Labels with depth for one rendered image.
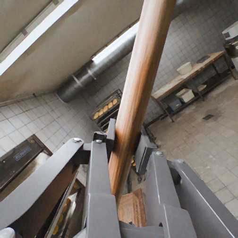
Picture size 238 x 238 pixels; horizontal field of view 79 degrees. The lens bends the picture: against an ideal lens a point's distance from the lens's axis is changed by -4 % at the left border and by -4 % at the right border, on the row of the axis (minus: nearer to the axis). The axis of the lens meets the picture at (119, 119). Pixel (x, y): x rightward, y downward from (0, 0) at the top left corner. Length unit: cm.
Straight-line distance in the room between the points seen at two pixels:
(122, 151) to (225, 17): 613
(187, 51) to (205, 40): 63
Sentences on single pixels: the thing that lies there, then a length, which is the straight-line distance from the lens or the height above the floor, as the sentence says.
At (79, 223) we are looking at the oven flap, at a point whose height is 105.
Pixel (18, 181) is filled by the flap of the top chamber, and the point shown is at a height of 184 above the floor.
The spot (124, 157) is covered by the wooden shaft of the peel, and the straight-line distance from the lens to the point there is 17.
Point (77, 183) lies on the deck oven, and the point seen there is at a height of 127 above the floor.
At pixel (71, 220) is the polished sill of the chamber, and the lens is 189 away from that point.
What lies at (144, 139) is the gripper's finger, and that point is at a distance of 16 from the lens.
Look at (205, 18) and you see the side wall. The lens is 593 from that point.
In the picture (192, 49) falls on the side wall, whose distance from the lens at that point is 561.
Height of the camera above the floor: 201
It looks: 13 degrees down
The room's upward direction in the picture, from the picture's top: 38 degrees counter-clockwise
